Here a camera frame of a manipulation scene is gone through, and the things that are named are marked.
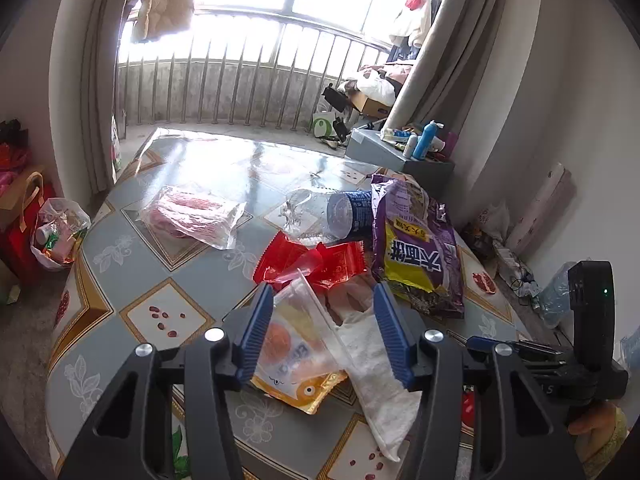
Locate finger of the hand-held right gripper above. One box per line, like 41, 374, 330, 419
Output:
466, 336, 568, 363

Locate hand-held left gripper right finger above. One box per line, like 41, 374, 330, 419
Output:
372, 281, 588, 480

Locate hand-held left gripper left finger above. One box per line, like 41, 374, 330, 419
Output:
57, 282, 276, 480

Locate orange white snack packet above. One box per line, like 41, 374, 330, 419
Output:
249, 269, 351, 415

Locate white paper towel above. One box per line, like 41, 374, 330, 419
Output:
327, 310, 425, 462

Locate clear bottle blue label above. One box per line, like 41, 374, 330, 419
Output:
282, 187, 375, 247

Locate person's right forearm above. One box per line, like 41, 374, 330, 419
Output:
572, 407, 630, 480

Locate person's right hand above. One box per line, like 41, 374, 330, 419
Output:
569, 402, 626, 436

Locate clear bluish plastic bag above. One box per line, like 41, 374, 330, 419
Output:
540, 260, 576, 328

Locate red plastic wrapper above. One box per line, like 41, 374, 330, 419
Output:
251, 232, 367, 293

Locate purple yellow snack bag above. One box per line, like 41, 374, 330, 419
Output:
369, 174, 467, 320

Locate fruit print tablecloth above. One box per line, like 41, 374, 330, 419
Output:
45, 127, 531, 480

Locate white plastic floor bag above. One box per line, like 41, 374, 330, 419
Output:
475, 202, 511, 241

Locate pink patterned roll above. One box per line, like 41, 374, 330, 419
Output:
505, 162, 573, 256

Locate clear packet pink contents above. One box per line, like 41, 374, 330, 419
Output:
139, 184, 247, 250

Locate grey cabinet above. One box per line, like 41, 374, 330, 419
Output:
345, 127, 456, 186

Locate blue plastic bottle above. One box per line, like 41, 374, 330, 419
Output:
412, 120, 444, 161

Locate white bag green logo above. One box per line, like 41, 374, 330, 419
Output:
311, 111, 337, 139

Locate clear plastic bag of rubbish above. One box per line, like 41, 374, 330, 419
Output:
30, 197, 92, 272

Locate cardboard box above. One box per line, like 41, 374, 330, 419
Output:
347, 87, 396, 118

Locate black bag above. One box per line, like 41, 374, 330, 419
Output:
322, 85, 351, 113

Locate metal balcony railing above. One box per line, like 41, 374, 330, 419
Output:
115, 7, 396, 128

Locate grey curtain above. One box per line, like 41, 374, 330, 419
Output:
50, 0, 146, 196
390, 0, 546, 201

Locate red plastic bag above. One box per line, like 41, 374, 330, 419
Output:
0, 142, 26, 173

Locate white hanging garment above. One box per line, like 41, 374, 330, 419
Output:
389, 0, 434, 49

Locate beige padded jacket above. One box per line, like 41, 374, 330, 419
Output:
127, 0, 196, 41

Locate black cable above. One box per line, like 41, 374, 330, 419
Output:
510, 265, 538, 301

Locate red bag beige handles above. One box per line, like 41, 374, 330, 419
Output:
0, 171, 57, 286

